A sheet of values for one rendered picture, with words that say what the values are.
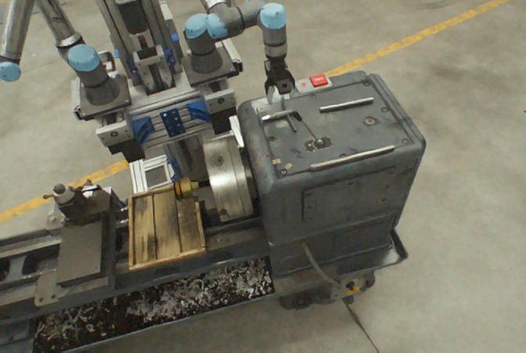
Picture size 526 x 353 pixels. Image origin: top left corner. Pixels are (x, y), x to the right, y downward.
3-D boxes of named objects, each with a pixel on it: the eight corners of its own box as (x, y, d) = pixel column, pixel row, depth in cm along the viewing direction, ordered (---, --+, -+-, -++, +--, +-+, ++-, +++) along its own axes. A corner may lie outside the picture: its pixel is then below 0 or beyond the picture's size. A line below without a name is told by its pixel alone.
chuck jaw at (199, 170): (218, 170, 146) (210, 142, 143) (218, 174, 141) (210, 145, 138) (190, 177, 145) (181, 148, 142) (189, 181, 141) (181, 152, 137)
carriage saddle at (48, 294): (117, 192, 172) (112, 185, 168) (116, 290, 143) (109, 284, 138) (52, 209, 170) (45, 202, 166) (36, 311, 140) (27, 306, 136)
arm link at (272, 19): (277, -2, 116) (290, 9, 111) (279, 30, 124) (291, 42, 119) (254, 5, 114) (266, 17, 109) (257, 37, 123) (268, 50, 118)
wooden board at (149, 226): (196, 183, 172) (195, 178, 169) (207, 253, 149) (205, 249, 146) (131, 199, 169) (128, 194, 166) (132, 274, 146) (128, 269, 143)
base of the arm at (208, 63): (188, 59, 183) (183, 42, 176) (217, 51, 185) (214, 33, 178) (195, 77, 174) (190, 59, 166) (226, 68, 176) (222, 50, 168)
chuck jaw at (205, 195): (220, 181, 141) (225, 207, 133) (222, 189, 145) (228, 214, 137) (191, 189, 140) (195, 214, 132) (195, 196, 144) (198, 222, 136)
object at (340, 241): (349, 218, 250) (363, 129, 183) (380, 287, 219) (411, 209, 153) (262, 242, 245) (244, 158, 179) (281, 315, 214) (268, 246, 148)
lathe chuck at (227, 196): (232, 159, 166) (221, 120, 138) (247, 226, 152) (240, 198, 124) (211, 164, 166) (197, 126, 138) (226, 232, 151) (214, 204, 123)
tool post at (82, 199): (88, 199, 152) (77, 185, 145) (87, 214, 148) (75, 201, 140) (70, 203, 152) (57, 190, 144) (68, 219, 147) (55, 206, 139)
